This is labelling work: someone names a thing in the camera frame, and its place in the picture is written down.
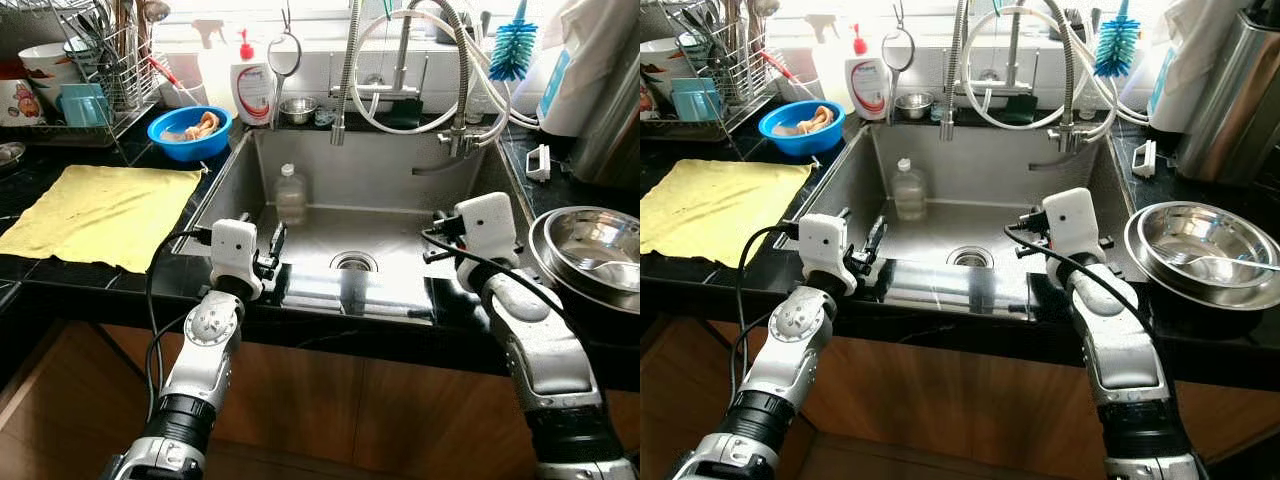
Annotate large steel mixing bowl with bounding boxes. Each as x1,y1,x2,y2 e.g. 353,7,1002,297
528,206,641,316
1123,201,1280,311

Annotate steel spoon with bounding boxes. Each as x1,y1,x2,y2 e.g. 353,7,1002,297
575,255,641,281
1175,253,1280,281

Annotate clear plastic bottle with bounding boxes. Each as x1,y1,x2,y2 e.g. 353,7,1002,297
893,158,928,222
274,163,308,227

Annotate stainless steel sink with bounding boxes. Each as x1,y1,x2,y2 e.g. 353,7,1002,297
790,122,1151,321
175,125,546,321

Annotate blue plastic bowl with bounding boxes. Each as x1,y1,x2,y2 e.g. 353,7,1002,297
758,100,846,158
147,105,233,163

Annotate yellow cleaning cloth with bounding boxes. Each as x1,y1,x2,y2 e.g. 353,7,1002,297
0,164,204,274
640,158,813,269

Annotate wooden cabinet door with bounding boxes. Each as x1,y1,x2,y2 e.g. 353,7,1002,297
100,322,366,461
350,355,641,480
975,350,1280,480
800,330,996,456

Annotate white red-pump soap bottle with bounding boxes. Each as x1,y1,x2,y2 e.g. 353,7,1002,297
230,28,278,127
845,23,894,122

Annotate dark green sponge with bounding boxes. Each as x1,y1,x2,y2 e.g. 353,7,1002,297
998,92,1041,126
385,95,426,131

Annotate white spray bottle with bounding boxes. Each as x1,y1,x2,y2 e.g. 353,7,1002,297
190,18,236,111
805,13,851,101

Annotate round steel strainer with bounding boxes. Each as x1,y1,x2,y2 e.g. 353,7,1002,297
882,2,917,126
266,5,303,131

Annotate steel spring pull-down faucet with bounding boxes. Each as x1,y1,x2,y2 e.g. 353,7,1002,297
330,0,501,176
940,0,1116,171

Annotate teal mug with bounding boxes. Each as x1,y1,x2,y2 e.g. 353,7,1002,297
55,83,113,129
670,78,723,123

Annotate tall steel cylinder container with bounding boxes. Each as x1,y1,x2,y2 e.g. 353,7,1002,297
570,60,641,191
1175,10,1280,186

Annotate blue bottle brush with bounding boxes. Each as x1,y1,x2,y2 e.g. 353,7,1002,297
488,0,539,83
1093,0,1141,79

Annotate wooden cabinet side panel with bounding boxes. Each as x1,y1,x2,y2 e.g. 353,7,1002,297
0,320,151,480
640,320,741,480

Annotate white water purifier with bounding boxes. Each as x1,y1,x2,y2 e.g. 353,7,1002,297
537,0,626,138
1145,0,1241,134

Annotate white ceramic bowl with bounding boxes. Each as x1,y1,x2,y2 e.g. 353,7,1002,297
640,38,701,96
18,40,81,101

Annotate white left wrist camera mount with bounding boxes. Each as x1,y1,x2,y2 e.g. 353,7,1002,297
797,213,859,298
208,218,263,301

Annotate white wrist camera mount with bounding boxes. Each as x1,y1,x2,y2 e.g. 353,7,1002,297
797,213,859,298
208,218,263,301
455,192,521,266
1040,187,1104,263

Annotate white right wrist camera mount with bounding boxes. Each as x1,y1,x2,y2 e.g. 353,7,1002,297
1040,187,1104,263
455,192,521,266

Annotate white water hose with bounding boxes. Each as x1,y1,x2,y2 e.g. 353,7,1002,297
350,10,541,136
960,8,1151,131

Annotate red handled brush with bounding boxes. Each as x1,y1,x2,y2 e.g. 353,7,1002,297
765,50,816,96
148,55,206,106

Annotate steel wire dish rack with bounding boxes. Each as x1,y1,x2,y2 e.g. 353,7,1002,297
640,0,781,141
0,0,166,151

